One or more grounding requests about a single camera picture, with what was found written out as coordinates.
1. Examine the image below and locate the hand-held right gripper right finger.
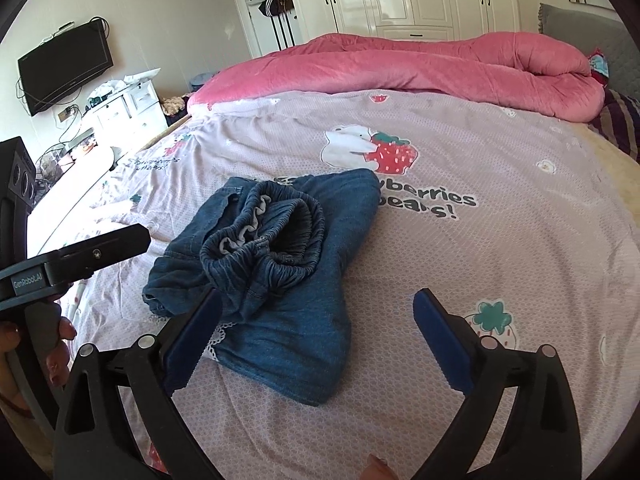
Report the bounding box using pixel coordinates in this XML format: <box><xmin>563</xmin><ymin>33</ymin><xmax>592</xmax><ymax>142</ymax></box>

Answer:
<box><xmin>412</xmin><ymin>287</ymin><xmax>583</xmax><ymax>480</ymax></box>

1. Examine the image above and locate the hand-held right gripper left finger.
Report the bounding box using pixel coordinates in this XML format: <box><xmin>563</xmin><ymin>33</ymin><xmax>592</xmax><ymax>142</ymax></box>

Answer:
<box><xmin>52</xmin><ymin>287</ymin><xmax>223</xmax><ymax>480</ymax></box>

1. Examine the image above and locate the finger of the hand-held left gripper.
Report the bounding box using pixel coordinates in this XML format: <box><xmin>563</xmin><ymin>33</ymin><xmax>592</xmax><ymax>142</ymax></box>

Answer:
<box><xmin>50</xmin><ymin>224</ymin><xmax>151</xmax><ymax>285</ymax></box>

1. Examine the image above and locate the blue denim pants lace trim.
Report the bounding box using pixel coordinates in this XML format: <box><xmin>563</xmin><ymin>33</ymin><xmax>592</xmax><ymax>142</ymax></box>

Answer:
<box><xmin>142</xmin><ymin>169</ymin><xmax>381</xmax><ymax>407</ymax></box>

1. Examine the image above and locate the person's left hand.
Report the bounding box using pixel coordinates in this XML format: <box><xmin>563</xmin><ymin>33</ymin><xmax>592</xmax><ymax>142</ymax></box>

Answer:
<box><xmin>44</xmin><ymin>319</ymin><xmax>78</xmax><ymax>387</ymax></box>

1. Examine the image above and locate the person's right hand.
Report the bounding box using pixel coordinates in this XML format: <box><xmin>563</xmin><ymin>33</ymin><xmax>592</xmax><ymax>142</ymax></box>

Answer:
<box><xmin>361</xmin><ymin>454</ymin><xmax>393</xmax><ymax>480</ymax></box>

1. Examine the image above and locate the white desk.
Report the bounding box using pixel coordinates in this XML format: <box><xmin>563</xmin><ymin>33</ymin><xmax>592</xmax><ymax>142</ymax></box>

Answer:
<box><xmin>30</xmin><ymin>145</ymin><xmax>119</xmax><ymax>222</ymax></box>

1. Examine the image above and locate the pink strawberry print bedsheet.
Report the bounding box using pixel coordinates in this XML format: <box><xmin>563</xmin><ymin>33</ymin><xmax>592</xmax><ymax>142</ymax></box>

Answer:
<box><xmin>55</xmin><ymin>89</ymin><xmax>640</xmax><ymax>480</ymax></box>

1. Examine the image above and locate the white drawer dresser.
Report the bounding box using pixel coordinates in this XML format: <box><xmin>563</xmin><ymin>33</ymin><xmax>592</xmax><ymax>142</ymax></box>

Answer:
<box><xmin>82</xmin><ymin>69</ymin><xmax>169</xmax><ymax>147</ymax></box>

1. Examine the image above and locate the beige plush toy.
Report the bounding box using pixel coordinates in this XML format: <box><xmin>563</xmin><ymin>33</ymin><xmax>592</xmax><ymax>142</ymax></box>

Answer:
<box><xmin>162</xmin><ymin>95</ymin><xmax>195</xmax><ymax>123</ymax></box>

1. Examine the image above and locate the yellow blanket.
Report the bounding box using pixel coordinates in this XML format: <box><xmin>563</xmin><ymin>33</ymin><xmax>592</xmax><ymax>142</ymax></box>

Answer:
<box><xmin>575</xmin><ymin>120</ymin><xmax>640</xmax><ymax>198</ymax></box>

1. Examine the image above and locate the pink quilt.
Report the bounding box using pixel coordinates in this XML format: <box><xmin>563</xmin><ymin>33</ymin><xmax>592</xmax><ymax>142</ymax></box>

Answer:
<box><xmin>187</xmin><ymin>31</ymin><xmax>607</xmax><ymax>123</ymax></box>

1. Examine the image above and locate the striped pillow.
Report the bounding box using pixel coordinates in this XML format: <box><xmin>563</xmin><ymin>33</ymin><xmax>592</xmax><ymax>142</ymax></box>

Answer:
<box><xmin>587</xmin><ymin>89</ymin><xmax>640</xmax><ymax>163</ymax></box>

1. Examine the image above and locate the teal patterned cloth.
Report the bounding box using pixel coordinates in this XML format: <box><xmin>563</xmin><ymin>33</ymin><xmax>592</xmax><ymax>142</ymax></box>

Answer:
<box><xmin>587</xmin><ymin>49</ymin><xmax>612</xmax><ymax>86</ymax></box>

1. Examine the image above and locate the grey padded headboard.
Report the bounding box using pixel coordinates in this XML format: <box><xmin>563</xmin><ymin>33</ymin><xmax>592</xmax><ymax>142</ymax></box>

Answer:
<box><xmin>537</xmin><ymin>4</ymin><xmax>640</xmax><ymax>107</ymax></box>

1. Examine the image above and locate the black wall television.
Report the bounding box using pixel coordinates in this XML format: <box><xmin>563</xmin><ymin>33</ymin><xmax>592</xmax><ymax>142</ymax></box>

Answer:
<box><xmin>17</xmin><ymin>22</ymin><xmax>114</xmax><ymax>117</ymax></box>

